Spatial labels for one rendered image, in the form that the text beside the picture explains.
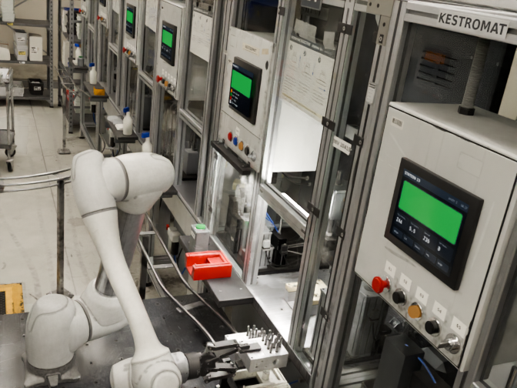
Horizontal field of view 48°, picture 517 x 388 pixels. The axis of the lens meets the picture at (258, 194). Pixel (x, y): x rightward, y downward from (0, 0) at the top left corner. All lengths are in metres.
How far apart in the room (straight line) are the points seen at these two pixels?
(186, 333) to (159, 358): 0.85
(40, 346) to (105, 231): 0.56
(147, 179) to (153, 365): 0.54
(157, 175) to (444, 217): 0.88
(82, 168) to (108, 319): 0.64
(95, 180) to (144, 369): 0.53
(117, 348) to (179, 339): 0.24
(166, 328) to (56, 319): 0.54
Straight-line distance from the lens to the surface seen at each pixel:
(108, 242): 1.68
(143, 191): 1.75
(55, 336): 2.05
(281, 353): 1.83
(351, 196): 1.58
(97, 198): 1.67
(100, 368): 2.21
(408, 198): 1.33
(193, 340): 2.35
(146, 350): 1.55
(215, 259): 2.36
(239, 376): 1.92
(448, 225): 1.24
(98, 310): 2.10
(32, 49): 8.13
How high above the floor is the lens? 2.06
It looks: 21 degrees down
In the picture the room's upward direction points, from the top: 8 degrees clockwise
